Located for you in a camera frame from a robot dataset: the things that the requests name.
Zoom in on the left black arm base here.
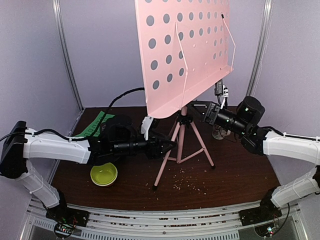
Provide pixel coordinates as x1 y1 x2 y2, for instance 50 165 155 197
45 189 90 227

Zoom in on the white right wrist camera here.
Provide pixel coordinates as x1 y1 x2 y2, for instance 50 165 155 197
214 79 229 109

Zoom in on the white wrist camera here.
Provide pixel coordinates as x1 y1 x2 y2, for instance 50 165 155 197
214 79 229 109
140 115 157 141

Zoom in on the black braided left cable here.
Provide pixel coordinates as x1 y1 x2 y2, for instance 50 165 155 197
0 86 146 151

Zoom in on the green plastic bowl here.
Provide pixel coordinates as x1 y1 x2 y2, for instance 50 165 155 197
90 162 118 187

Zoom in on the pink music stand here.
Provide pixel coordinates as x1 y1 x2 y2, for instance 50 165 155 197
134 0 237 192

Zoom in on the left aluminium frame post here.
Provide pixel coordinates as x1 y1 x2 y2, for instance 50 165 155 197
51 0 85 113

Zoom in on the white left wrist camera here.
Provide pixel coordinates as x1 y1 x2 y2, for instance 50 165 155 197
140 115 157 141

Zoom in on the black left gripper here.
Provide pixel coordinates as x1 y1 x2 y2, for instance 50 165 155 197
112 130 177 160

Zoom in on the green sheet music page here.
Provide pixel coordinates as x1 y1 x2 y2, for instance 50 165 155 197
75 111 114 138

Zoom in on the aluminium frame post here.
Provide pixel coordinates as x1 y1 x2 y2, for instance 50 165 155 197
51 0 85 113
245 0 274 97

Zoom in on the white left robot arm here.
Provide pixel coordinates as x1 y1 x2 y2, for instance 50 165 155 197
0 114 176 222

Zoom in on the right aluminium frame post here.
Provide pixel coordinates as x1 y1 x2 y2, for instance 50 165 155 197
245 0 274 97

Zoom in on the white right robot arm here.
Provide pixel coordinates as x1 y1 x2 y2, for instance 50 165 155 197
189 96 320 221

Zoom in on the white floral ceramic mug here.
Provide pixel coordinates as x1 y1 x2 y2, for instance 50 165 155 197
211 125 231 141

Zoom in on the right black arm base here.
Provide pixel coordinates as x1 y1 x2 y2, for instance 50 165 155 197
239 187 283 226

